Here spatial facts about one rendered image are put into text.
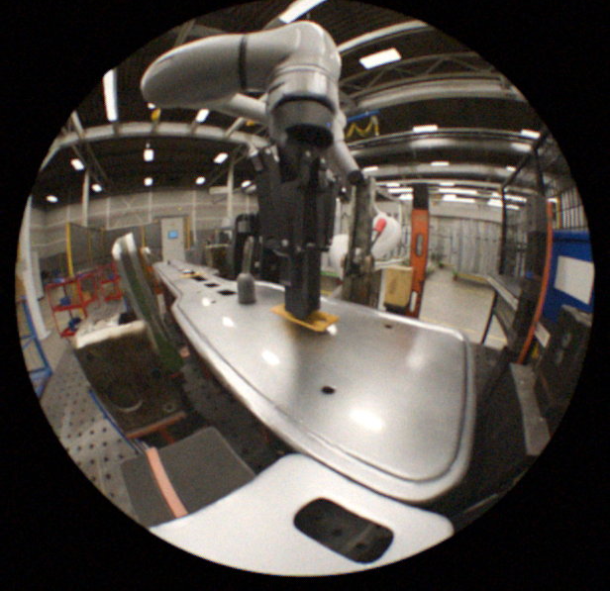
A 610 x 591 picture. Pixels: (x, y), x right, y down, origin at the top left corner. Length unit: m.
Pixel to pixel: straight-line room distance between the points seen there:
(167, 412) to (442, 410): 0.25
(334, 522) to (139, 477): 0.32
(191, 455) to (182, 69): 0.38
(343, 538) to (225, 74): 0.67
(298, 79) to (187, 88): 0.15
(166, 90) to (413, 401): 0.42
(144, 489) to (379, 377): 0.19
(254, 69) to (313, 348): 0.34
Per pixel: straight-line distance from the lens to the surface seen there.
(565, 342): 0.20
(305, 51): 0.29
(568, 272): 0.35
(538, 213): 0.34
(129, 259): 0.18
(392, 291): 0.28
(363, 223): 0.34
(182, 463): 0.15
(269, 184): 0.18
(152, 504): 0.15
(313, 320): 0.21
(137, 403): 0.23
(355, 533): 0.41
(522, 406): 0.20
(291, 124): 0.21
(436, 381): 0.18
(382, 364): 0.18
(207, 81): 0.31
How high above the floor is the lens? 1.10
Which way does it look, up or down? 15 degrees down
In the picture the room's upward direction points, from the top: straight up
